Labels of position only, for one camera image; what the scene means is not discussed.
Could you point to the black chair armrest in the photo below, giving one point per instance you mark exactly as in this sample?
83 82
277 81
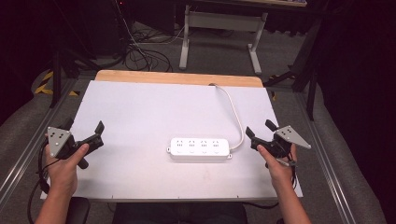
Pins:
78 211

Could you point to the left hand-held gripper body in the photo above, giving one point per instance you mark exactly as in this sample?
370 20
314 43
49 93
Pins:
57 140

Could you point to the white metal desk frame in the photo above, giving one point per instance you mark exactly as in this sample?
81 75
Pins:
222 20

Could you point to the black metal stand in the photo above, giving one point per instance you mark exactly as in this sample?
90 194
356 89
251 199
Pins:
57 71
306 71

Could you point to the person's right hand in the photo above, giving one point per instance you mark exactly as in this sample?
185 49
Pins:
280 171

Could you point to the wooden board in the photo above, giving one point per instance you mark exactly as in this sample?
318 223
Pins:
174 77

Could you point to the white power strip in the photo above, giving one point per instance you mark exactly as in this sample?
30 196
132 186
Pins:
199 151

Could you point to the aluminium rail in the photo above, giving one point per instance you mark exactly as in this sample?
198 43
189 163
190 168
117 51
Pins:
323 149
26 161

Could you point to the person's left hand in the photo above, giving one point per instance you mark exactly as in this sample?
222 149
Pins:
62 175

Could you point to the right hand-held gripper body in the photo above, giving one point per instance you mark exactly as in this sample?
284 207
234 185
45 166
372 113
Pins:
291 137

